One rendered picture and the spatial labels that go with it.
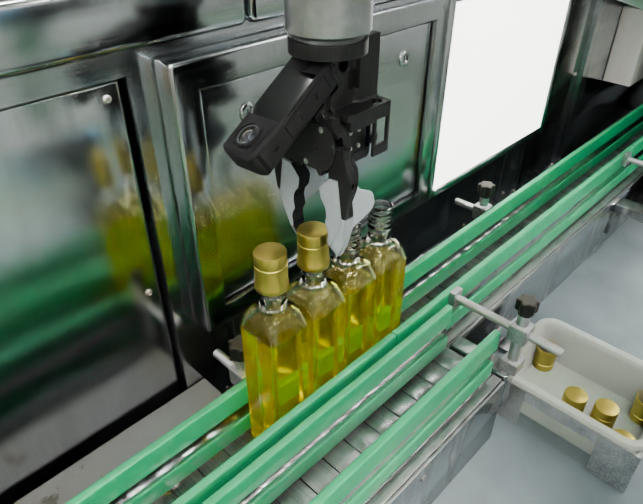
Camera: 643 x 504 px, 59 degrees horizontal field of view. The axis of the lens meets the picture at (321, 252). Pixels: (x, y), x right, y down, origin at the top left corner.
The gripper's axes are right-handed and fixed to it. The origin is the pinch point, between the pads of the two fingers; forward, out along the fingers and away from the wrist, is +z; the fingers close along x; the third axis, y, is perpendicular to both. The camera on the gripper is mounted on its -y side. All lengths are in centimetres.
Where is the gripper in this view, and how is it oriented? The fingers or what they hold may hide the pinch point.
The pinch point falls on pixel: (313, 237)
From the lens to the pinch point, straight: 60.2
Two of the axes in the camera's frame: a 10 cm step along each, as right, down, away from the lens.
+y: 7.0, -4.1, 5.9
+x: -7.2, -4.0, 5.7
